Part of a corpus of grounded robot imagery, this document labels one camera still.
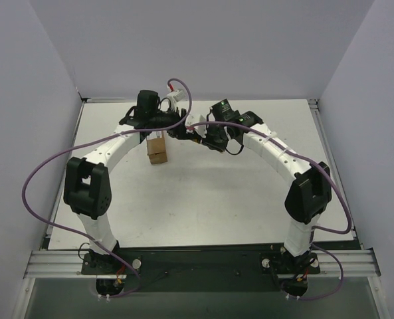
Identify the brown cardboard express box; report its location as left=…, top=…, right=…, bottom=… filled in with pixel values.
left=146, top=131, right=167, bottom=165

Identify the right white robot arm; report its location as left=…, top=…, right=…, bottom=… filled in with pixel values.
left=207, top=99, right=332, bottom=257

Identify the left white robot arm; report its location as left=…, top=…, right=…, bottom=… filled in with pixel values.
left=63, top=89, right=186, bottom=274

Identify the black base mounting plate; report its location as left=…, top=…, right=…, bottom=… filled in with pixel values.
left=81, top=243, right=320, bottom=292

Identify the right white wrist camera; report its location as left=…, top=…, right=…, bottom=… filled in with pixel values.
left=185, top=113, right=207, bottom=138

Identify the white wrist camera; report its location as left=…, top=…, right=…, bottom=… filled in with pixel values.
left=166, top=88, right=187, bottom=112
left=185, top=113, right=207, bottom=138

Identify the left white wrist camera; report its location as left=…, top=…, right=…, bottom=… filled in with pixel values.
left=166, top=88, right=187, bottom=112

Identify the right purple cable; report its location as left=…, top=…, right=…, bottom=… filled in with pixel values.
left=186, top=123, right=353, bottom=301

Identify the purple cable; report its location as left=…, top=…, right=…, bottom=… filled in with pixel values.
left=22, top=78, right=193, bottom=298
left=186, top=123, right=353, bottom=301

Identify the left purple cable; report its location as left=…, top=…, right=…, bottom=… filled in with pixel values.
left=22, top=78, right=193, bottom=298

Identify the aluminium frame rail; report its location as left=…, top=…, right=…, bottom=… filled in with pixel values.
left=25, top=250, right=381, bottom=278

